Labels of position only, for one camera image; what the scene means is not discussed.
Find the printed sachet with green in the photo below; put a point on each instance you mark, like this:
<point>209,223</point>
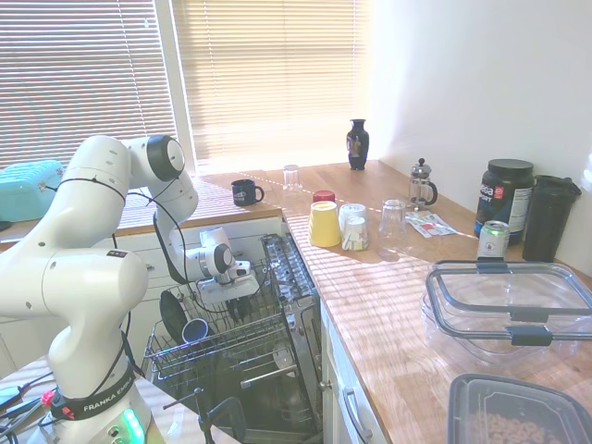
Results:
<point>423,218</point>

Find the clear plastic container with lid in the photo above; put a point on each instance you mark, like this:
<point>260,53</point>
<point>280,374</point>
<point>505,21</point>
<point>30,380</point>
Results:
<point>499,305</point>

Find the dark round plate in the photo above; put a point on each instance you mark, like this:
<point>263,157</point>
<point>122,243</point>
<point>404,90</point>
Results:
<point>172,316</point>

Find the dark blue decorated vase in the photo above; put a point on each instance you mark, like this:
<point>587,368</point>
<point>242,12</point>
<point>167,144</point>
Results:
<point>357,145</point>

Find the black shaker bottle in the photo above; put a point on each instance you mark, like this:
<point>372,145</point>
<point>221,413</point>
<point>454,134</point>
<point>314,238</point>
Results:
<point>548,217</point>

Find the wide window blind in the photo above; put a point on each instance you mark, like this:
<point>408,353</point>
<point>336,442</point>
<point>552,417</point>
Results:
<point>83,69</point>

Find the red plastic cup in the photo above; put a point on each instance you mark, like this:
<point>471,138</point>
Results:
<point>324,196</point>

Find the grey ceramic mug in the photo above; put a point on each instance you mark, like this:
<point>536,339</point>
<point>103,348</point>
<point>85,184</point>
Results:
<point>238,315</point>

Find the black printed mug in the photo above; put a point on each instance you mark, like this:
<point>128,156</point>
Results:
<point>245,193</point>

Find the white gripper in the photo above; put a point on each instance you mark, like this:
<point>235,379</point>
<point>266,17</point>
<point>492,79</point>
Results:
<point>226,290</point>

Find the tall clear drinking glass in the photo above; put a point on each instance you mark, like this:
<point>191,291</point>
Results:
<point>392,224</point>

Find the black protein powder tub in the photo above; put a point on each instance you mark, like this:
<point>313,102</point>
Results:
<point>504,194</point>

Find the small clear glass tumbler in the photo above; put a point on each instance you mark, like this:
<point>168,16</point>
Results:
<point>291,178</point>

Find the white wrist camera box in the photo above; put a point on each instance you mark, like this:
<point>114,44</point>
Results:
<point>240,270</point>

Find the narrow sunlit window blind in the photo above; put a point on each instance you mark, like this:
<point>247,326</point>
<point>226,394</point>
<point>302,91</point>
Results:
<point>273,74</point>

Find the printed sachet with red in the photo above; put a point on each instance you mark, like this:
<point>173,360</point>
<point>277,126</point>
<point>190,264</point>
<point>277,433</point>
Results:
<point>437,229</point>

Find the glass French press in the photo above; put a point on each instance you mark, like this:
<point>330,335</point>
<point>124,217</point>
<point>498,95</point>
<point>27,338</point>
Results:
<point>420,187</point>

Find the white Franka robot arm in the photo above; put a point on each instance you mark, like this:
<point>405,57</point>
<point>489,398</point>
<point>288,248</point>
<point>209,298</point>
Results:
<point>88,287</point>

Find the grey container with food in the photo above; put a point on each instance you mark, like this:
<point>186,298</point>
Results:
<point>504,416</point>

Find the translucent white plastic cup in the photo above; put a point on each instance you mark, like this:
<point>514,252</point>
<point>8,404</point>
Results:
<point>352,212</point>

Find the black clamp stand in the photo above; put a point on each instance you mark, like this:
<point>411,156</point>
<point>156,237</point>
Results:
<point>226,416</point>

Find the white cabinet under counter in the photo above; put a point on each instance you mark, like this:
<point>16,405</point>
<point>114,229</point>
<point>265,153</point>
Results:
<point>335,365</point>

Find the yellow plastic cup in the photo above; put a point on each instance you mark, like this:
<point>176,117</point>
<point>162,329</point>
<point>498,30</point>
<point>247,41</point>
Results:
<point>324,224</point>

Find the white green drink can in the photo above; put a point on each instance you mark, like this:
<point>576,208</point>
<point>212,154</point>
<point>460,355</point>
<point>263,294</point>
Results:
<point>492,240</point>

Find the patterned paper cup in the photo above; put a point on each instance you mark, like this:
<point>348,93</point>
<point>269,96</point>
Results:
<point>357,236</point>

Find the stainless steel dishwasher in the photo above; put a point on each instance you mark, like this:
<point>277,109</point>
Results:
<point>303,370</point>

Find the blue mug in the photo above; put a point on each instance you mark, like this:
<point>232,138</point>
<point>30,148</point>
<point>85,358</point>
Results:
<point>194,330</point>

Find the teal plastic box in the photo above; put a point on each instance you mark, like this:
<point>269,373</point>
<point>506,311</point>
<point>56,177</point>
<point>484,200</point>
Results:
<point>23,192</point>

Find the silver cabinet knob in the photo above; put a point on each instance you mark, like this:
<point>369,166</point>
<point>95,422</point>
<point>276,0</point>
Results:
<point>325,385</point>

